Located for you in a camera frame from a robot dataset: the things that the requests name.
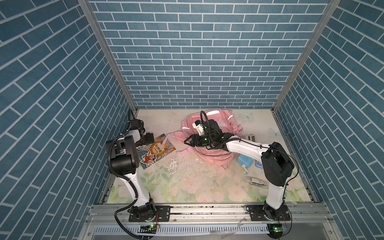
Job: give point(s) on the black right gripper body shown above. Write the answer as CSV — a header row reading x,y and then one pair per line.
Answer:
x,y
201,141

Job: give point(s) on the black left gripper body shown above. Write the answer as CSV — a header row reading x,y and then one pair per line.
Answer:
x,y
146,139

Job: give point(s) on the colourful comic book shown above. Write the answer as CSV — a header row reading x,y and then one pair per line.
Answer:
x,y
156,150

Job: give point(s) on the pink student backpack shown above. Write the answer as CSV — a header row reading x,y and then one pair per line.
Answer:
x,y
219,125

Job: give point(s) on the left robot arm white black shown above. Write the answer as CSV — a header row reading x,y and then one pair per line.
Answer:
x,y
123,162

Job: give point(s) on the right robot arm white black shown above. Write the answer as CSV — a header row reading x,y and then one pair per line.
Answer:
x,y
217,133

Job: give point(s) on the light blue pencil sharpener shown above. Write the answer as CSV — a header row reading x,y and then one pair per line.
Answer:
x,y
245,162

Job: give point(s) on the pink white calculator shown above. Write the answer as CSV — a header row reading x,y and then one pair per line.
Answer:
x,y
249,138

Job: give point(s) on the blue geometry set case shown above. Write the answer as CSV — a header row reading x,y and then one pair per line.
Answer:
x,y
258,164

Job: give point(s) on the clear plastic pencil case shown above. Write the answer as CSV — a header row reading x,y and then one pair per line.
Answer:
x,y
253,181

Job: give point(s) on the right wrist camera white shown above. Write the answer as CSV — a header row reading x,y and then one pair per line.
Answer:
x,y
199,127

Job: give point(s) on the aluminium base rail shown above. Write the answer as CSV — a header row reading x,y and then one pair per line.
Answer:
x,y
231,221

